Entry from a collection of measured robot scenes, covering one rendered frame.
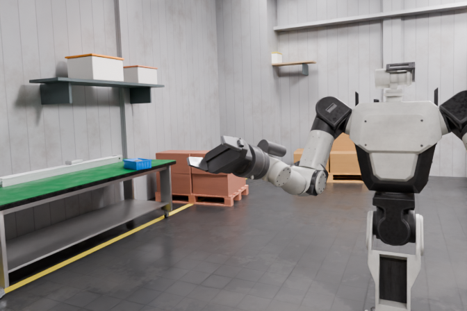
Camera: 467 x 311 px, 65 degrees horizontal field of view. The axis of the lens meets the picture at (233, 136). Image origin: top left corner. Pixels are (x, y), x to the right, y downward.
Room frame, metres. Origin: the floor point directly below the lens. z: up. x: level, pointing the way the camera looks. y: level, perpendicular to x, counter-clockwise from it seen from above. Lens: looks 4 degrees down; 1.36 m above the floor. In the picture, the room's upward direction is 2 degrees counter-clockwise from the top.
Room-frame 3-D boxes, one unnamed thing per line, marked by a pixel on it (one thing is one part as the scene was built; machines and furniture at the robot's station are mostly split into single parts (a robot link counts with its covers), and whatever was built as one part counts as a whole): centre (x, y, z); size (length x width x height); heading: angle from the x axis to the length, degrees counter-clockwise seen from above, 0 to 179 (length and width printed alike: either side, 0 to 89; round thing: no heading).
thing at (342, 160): (6.86, -1.79, 0.43); 1.46 x 1.11 x 0.86; 65
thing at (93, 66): (4.38, 1.59, 1.87); 0.51 x 0.42 x 0.29; 155
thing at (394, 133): (1.30, -0.57, 1.23); 0.34 x 0.30 x 0.36; 65
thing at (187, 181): (5.63, 0.50, 0.37); 1.28 x 0.90 x 0.74; 65
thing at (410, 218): (1.27, -0.55, 0.94); 0.14 x 0.13 x 0.12; 65
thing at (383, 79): (1.25, -0.54, 1.44); 0.10 x 0.07 x 0.09; 65
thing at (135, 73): (5.06, 1.26, 1.84); 0.42 x 0.35 x 0.24; 155
